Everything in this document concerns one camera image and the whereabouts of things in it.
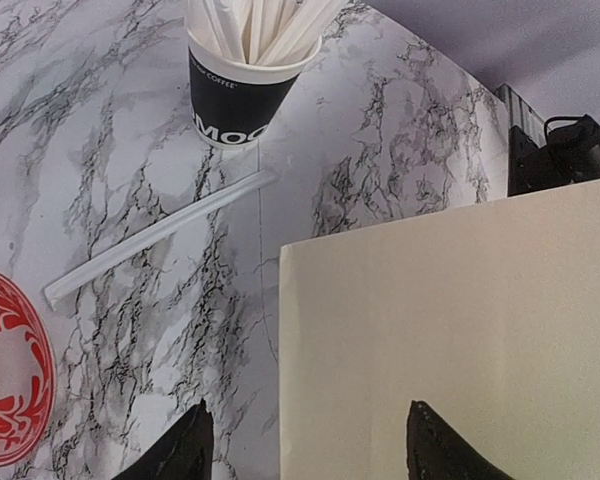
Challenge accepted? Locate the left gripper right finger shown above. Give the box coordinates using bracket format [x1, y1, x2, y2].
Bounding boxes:
[406, 401, 511, 480]

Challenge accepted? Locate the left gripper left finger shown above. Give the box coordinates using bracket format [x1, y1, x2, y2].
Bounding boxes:
[113, 400, 214, 480]

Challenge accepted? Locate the beige paper bag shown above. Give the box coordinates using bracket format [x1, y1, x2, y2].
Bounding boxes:
[279, 180, 600, 479]

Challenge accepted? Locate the red floral small bowl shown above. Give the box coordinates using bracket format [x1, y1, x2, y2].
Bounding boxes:
[0, 274, 56, 467]

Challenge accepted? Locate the loose white wrapped straw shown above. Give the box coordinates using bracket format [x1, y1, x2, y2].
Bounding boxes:
[44, 169, 280, 309]

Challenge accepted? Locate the black cup holding straws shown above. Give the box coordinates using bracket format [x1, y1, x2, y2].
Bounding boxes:
[188, 34, 322, 149]

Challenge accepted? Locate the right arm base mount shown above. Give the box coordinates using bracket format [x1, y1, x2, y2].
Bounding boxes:
[495, 84, 600, 197]

